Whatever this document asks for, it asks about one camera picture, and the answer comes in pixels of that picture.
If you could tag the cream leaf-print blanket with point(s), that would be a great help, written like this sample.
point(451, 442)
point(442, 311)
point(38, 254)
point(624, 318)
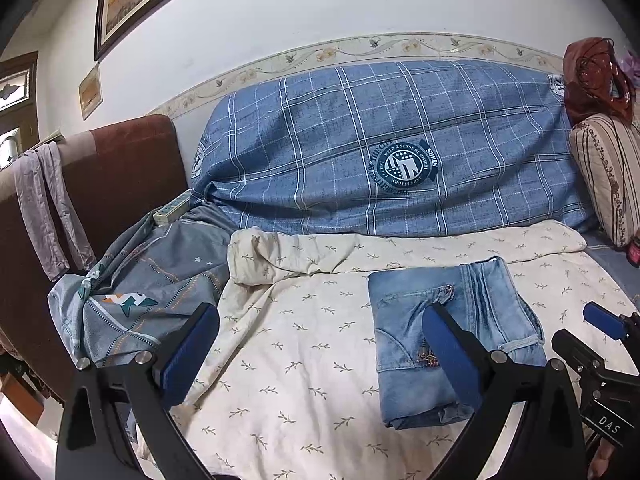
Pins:
point(300, 360)

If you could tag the blue plaid quilt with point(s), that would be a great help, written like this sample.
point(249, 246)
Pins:
point(325, 135)

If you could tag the grey patterned duvet cover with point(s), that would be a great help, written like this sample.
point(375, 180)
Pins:
point(150, 270)

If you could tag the wooden furniture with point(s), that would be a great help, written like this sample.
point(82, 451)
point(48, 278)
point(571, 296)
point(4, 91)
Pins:
point(20, 397)

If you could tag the dark red object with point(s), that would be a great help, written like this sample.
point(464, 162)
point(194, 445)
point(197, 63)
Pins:
point(635, 253)

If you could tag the flat item on headboard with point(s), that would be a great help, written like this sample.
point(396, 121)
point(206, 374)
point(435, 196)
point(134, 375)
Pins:
point(50, 136)

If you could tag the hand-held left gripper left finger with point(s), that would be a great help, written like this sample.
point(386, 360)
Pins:
point(190, 355)

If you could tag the red-brown scarf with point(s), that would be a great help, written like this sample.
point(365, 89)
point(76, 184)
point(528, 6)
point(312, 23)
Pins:
point(590, 80)

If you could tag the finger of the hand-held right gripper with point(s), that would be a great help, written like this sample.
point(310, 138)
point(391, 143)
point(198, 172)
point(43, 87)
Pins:
point(602, 321)
point(577, 352)

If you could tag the cream power strip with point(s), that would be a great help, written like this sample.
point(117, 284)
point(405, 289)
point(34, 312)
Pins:
point(170, 210)

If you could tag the purple cloth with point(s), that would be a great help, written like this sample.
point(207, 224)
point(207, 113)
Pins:
point(631, 65)

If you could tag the striped floral pillow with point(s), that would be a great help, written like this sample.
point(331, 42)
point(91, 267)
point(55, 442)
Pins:
point(610, 170)

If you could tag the small framed picture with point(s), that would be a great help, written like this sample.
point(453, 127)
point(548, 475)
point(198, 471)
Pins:
point(90, 92)

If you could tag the blue bed sheet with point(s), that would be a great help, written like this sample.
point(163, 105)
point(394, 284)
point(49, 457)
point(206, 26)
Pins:
point(607, 255)

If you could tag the lilac hanging cloth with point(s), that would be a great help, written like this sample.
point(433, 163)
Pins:
point(37, 200)

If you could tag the light blue denim pants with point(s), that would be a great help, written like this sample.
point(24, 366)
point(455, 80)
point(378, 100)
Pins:
point(400, 320)

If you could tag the wooden door with glass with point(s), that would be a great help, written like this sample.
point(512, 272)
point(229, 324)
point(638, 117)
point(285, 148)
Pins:
point(17, 105)

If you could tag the brown headboard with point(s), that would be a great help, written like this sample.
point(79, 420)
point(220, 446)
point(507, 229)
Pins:
point(125, 160)

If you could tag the person's right hand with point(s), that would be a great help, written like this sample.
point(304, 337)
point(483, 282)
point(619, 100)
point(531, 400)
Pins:
point(600, 462)

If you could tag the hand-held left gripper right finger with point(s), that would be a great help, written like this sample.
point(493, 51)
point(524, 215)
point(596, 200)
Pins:
point(450, 355)

